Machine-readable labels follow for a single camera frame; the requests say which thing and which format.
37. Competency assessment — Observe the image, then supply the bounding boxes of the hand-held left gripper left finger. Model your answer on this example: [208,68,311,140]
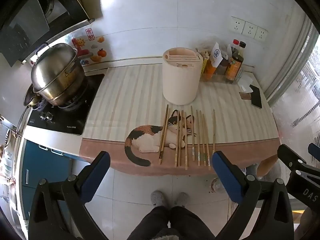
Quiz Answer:
[29,151,111,240]

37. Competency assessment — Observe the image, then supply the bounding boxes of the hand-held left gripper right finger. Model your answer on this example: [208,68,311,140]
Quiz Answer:
[212,151,294,240]

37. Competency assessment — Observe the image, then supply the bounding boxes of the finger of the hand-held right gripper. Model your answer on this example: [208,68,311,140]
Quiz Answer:
[308,142,320,157]
[277,144,307,180]

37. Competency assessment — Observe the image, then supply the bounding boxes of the group of wooden chopsticks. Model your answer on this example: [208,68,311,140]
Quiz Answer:
[158,104,216,170]

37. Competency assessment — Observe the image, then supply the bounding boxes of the cream round utensil holder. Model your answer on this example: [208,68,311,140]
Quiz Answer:
[162,47,203,105]

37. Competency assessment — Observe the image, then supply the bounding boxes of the clear glass jar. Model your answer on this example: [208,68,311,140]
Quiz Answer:
[209,177,226,194]

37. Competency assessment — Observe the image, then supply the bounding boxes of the grey slipper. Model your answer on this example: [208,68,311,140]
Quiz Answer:
[174,192,189,207]
[151,190,167,207]

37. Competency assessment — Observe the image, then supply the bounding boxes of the blue cabinet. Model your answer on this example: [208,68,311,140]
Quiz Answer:
[20,139,77,230]

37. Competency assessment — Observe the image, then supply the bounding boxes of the black gas stove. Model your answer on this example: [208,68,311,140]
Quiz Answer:
[26,74,105,136]

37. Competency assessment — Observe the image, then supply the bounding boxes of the black phone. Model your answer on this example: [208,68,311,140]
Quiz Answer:
[249,84,263,109]

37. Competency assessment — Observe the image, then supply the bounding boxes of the person's legs in dark pants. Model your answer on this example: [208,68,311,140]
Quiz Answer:
[127,204,216,240]

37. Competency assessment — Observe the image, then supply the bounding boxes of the white tissue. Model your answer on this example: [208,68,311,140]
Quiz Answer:
[237,76,254,93]

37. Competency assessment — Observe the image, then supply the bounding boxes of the cat printed striped mat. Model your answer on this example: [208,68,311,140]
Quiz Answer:
[79,64,280,177]

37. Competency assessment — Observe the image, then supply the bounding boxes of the clear condiment tray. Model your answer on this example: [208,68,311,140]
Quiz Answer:
[201,70,244,84]

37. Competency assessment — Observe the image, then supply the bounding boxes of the orange label oil bottle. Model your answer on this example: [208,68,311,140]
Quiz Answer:
[225,51,244,82]

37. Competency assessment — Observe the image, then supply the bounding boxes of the stainless steel steamer pot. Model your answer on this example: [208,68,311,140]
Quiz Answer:
[30,43,87,106]

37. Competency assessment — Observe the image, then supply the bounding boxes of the orange packet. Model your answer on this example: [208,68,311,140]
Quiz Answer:
[205,61,218,76]

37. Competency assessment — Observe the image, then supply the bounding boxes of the yellow box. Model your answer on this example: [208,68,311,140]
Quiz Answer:
[202,54,210,74]

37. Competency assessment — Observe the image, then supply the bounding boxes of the white and blue packet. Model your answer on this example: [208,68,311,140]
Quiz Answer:
[209,42,223,68]

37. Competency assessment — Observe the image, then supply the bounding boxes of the clear plastic bag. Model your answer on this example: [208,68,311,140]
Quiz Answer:
[196,41,215,55]

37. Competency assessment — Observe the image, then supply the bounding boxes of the black range hood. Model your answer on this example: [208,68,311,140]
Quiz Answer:
[0,0,96,67]

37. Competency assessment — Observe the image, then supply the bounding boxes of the metal window frame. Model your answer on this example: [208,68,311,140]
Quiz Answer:
[264,14,314,103]

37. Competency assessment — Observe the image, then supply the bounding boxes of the steel pan with handle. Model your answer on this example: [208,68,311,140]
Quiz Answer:
[15,84,42,137]

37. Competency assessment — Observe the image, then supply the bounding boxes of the white wall socket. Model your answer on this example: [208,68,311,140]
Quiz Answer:
[229,16,246,34]
[242,21,258,38]
[254,26,269,41]

